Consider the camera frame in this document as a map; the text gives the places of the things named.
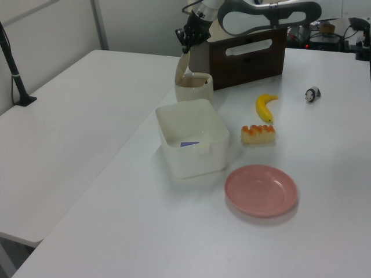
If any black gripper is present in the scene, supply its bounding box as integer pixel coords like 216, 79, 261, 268
174, 13, 212, 54

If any cream lidded cup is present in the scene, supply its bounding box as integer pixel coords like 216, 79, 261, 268
174, 52, 214, 107

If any cream cabinet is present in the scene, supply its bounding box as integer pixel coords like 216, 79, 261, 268
209, 19, 232, 43

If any dark brown drawer box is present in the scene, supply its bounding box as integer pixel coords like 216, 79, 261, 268
190, 26, 287, 91

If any yellow banana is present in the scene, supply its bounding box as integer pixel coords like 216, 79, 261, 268
255, 93, 279, 123

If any toy bread with orange glaze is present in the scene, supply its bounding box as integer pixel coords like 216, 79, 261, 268
241, 124, 276, 145

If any white plastic storage bin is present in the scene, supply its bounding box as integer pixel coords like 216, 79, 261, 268
155, 98, 230, 180

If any panda figurine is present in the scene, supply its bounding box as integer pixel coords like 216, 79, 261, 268
304, 86, 322, 104

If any black device with red light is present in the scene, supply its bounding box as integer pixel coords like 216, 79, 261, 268
306, 34, 350, 52

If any pink plastic plate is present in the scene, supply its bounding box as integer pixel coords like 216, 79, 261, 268
224, 164, 299, 218

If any black pole with base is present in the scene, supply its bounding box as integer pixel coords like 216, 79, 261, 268
0, 21, 38, 107

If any white drawer handle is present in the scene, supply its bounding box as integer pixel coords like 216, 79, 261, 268
225, 39, 274, 56

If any black camera stand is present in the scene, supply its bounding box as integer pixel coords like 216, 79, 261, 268
354, 17, 371, 61

